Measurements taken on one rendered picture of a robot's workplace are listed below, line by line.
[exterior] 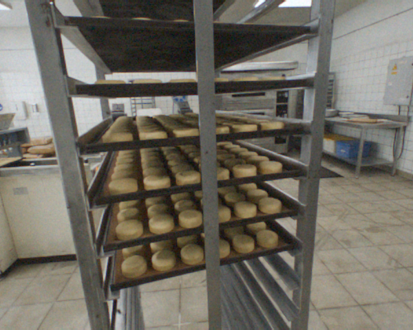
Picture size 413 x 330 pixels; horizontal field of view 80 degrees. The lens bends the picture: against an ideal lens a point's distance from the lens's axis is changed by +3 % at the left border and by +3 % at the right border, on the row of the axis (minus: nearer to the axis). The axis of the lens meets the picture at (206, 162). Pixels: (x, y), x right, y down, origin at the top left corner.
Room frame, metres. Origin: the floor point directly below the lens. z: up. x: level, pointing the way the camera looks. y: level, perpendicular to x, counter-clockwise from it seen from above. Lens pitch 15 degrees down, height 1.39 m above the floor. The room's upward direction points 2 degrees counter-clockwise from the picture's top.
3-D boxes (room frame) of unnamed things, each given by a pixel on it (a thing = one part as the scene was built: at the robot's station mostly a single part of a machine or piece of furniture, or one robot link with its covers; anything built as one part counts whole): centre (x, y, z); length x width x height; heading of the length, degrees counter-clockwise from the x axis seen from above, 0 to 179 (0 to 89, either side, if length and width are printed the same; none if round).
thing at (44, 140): (5.28, 3.69, 0.62); 0.72 x 0.42 x 0.17; 101
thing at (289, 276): (0.78, -0.11, 0.96); 0.64 x 0.03 x 0.03; 16
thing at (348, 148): (4.43, -2.73, 0.36); 0.47 x 0.38 x 0.26; 96
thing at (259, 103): (5.62, -1.05, 1.00); 1.56 x 1.20 x 2.01; 95
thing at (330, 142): (4.88, -2.69, 0.36); 0.47 x 0.38 x 0.26; 95
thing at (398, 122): (4.73, -2.70, 0.49); 1.90 x 0.72 x 0.98; 5
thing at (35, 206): (2.07, 1.35, 0.45); 0.70 x 0.34 x 0.90; 94
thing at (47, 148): (5.27, 3.46, 0.47); 0.72 x 0.42 x 0.17; 10
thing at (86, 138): (0.68, 0.27, 1.32); 0.64 x 0.03 x 0.03; 16
